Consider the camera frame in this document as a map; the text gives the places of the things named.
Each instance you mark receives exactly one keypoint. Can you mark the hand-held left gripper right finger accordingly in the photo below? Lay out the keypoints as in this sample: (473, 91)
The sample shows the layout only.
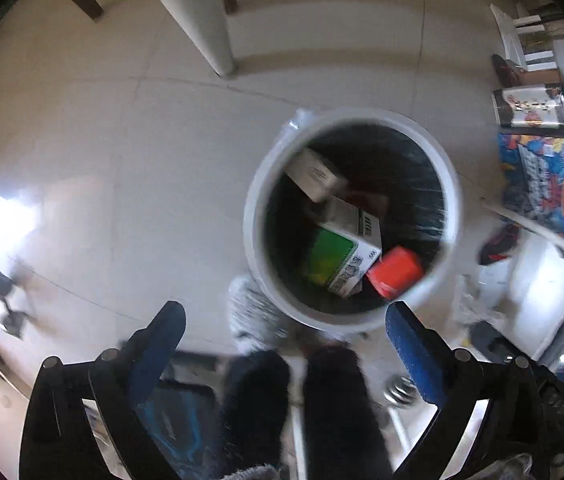
(412, 355)

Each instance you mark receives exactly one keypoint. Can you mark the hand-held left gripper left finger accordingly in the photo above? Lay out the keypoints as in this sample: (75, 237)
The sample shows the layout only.
(159, 342)

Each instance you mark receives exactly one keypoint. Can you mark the white round trash bin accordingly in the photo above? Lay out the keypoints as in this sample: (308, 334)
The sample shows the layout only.
(262, 260)

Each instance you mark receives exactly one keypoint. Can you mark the metal dumbbell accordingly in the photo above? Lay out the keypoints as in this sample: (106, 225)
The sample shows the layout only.
(397, 390)

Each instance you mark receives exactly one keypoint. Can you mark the crumpled white plastic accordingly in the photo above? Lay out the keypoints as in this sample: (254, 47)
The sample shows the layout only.
(472, 305)

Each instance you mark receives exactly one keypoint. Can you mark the blue and black printed box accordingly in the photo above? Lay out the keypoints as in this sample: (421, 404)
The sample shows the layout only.
(177, 420)

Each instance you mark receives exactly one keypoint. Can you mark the red small box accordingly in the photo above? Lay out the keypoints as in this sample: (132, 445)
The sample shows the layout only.
(394, 272)

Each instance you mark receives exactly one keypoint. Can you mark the grey fuzzy slipper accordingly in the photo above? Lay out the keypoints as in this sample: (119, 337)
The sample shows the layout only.
(252, 315)

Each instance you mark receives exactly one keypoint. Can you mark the person's left leg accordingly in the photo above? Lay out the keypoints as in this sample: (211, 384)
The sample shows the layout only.
(257, 405)

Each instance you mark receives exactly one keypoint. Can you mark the green and white carton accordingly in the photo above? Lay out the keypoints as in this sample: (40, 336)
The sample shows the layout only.
(334, 260)

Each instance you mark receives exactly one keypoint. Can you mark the red and black shoe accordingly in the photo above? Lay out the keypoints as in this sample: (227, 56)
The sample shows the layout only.
(499, 245)

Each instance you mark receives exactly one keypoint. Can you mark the white box with label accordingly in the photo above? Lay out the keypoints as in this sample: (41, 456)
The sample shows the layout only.
(357, 220)

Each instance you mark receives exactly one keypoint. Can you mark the wooden stick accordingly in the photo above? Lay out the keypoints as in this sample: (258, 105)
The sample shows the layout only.
(532, 225)

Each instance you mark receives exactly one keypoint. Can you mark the beige cardboard box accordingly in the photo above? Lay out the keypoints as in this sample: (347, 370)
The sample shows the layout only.
(314, 175)

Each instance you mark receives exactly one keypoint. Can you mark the blue printed package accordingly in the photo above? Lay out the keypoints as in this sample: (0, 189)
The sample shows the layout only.
(547, 180)

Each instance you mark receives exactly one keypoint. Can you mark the dark red bag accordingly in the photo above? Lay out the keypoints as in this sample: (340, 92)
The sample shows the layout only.
(507, 72)

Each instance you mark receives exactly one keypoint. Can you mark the white table leg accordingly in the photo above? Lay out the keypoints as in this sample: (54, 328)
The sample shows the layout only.
(197, 10)

